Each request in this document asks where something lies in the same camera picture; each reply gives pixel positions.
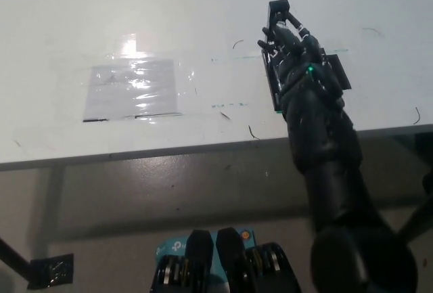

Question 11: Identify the clear plastic taped sheet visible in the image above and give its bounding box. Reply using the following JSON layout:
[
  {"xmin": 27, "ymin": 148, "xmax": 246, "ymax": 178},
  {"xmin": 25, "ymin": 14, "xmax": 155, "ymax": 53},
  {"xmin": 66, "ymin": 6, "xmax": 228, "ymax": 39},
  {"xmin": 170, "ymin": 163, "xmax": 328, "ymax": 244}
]
[{"xmin": 82, "ymin": 58, "xmax": 179, "ymax": 123}]

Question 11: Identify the black stapler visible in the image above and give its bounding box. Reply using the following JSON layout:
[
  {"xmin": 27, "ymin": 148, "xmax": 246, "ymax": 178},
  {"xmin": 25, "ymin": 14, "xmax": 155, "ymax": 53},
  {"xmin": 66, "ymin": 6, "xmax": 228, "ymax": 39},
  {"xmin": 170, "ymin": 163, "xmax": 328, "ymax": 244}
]
[{"xmin": 261, "ymin": 0, "xmax": 292, "ymax": 115}]

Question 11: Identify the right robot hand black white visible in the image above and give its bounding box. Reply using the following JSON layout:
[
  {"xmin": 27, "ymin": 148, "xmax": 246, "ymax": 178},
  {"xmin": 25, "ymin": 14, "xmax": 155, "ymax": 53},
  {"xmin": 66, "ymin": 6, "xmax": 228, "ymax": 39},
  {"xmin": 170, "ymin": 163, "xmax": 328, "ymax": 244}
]
[{"xmin": 256, "ymin": 14, "xmax": 346, "ymax": 122}]

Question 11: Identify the black tape mark on desk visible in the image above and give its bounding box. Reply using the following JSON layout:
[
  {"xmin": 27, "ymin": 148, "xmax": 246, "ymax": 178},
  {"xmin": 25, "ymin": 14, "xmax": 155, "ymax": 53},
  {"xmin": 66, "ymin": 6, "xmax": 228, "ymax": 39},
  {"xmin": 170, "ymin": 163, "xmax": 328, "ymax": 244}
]
[{"xmin": 317, "ymin": 47, "xmax": 353, "ymax": 91}]

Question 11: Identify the black table leg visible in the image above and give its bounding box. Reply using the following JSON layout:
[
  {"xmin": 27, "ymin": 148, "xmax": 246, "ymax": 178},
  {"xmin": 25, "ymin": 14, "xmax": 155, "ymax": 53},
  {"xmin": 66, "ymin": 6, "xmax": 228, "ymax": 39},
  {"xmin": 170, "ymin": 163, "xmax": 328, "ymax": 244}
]
[
  {"xmin": 0, "ymin": 236, "xmax": 34, "ymax": 282},
  {"xmin": 396, "ymin": 200, "xmax": 433, "ymax": 242}
]

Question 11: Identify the black floor tape patch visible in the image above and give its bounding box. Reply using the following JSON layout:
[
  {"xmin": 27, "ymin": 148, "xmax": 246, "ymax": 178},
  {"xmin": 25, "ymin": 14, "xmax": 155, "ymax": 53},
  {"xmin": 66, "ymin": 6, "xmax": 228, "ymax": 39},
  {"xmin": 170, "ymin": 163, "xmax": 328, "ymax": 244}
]
[{"xmin": 26, "ymin": 253, "xmax": 75, "ymax": 290}]

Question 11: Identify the clear plastic film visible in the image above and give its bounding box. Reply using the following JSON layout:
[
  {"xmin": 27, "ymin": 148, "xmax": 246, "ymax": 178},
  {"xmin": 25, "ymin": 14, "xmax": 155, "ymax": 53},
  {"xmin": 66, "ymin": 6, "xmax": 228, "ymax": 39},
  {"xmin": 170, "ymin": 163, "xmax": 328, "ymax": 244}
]
[{"xmin": 76, "ymin": 32, "xmax": 198, "ymax": 127}]

